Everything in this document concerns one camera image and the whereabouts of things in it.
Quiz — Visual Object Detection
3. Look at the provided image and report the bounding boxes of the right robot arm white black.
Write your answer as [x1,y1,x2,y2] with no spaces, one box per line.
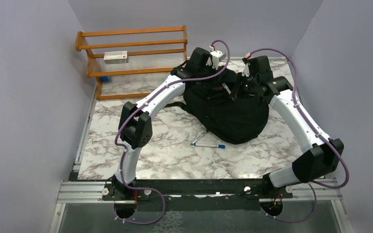
[232,56,344,198]

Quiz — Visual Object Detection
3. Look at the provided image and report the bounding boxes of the grey black pen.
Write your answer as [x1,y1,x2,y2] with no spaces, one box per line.
[221,83,232,95]

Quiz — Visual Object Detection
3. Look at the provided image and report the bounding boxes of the purple cable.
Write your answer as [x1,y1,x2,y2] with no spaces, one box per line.
[242,48,351,223]
[113,40,232,226]

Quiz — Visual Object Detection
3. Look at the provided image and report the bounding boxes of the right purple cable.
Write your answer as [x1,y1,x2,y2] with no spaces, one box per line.
[242,48,351,223]

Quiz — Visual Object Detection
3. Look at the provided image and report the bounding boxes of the green capped marker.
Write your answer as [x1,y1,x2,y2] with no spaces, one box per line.
[190,130,209,146]

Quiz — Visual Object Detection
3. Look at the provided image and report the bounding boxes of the black student backpack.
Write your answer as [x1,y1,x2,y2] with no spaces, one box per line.
[166,69,269,145]

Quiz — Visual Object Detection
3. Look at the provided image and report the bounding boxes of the wooden shelf rack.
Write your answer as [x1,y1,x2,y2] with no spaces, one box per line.
[75,25,188,100]

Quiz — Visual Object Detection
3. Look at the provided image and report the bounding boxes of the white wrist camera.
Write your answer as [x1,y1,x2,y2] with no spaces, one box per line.
[242,53,252,77]
[206,47,226,70]

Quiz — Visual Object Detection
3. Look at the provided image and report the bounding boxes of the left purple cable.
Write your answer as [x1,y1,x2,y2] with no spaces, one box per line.
[113,40,232,226]

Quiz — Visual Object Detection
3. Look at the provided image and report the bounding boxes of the blue object under shelf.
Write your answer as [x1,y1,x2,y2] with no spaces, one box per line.
[100,76,109,82]

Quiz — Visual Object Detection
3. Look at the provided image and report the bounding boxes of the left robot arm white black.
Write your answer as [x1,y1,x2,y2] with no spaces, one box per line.
[111,45,230,200]

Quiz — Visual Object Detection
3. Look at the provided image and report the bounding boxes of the blue capped marker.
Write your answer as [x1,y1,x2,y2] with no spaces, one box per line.
[194,143,225,149]

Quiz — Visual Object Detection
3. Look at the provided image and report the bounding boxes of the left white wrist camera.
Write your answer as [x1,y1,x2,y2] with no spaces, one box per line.
[206,47,226,70]

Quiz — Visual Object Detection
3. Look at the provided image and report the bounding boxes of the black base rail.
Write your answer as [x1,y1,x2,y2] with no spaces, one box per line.
[102,178,293,212]

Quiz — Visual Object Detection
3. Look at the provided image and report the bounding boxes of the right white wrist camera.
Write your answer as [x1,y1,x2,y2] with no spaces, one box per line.
[242,53,252,77]

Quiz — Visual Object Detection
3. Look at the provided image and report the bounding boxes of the white red box on shelf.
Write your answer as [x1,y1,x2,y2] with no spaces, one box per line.
[103,50,128,64]

